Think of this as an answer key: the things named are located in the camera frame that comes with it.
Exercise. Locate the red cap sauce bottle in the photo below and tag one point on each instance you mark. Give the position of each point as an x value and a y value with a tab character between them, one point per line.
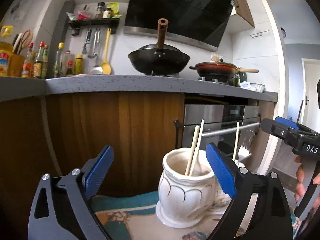
26	70

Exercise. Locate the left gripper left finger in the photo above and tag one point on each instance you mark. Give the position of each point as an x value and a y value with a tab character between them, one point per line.
61	206

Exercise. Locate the green glass bottle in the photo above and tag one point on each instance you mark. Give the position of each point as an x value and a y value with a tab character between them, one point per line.
41	62

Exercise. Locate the yellow hanging spatula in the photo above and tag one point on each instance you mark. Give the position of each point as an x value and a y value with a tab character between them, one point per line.
106	67

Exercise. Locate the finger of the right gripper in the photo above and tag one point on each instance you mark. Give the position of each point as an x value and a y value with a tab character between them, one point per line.
274	128
286	122

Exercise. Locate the clear yellow cap bottle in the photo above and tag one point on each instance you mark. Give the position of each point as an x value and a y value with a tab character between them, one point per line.
57	64

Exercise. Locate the white ceramic utensil holder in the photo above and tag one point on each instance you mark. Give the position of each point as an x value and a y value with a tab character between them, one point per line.
185	200

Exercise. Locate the person right hand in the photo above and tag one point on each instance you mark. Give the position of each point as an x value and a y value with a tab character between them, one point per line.
300	190

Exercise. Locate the silver metal fork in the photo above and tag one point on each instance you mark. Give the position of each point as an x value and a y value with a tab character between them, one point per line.
246	138

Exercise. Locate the horse print quilted mat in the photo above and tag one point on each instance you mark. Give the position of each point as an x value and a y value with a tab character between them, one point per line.
135	218

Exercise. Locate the red brown frying pan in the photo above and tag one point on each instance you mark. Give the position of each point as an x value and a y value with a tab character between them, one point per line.
221	71

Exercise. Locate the black wall spice shelf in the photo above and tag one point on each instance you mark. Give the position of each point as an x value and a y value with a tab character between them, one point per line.
111	23

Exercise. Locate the wooden knife block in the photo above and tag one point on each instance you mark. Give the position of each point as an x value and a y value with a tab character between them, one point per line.
16	65

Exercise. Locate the black range hood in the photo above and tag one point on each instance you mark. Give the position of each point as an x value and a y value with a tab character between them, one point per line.
200	23

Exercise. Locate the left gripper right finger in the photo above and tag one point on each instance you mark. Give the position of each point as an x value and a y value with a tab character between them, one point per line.
271	217

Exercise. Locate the yellow oil bottle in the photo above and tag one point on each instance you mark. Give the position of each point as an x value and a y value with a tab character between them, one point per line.
5	49

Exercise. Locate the grey stone countertop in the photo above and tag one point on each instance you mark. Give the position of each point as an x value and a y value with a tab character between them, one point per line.
13	88

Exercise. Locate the wooden chopstick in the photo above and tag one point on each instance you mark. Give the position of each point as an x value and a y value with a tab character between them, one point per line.
192	150
195	154

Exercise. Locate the black wok wooden handle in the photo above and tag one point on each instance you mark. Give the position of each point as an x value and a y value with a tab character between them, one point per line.
159	58

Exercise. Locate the stainless steel oven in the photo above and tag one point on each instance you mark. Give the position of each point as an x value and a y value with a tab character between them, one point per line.
219	124

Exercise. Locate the yellow mustard bottle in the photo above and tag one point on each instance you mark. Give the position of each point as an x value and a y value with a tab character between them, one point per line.
78	66

